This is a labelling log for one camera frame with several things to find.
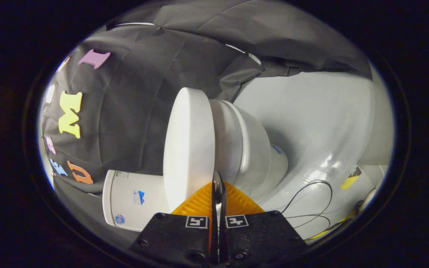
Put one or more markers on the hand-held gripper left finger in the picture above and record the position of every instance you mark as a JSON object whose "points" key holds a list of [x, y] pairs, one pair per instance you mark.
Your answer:
{"points": [[177, 238]]}

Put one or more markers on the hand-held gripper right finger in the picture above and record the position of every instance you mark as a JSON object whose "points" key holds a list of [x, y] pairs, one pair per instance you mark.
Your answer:
{"points": [[259, 234]]}

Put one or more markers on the white toilet lid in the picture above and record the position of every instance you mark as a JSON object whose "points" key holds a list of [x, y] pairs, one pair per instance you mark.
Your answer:
{"points": [[188, 149]]}

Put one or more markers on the yellow and black tape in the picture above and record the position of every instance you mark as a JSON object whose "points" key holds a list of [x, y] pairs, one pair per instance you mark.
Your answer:
{"points": [[351, 178]]}

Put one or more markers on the black backdrop cloth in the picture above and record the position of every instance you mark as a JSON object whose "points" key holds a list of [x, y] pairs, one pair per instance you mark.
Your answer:
{"points": [[132, 111]]}

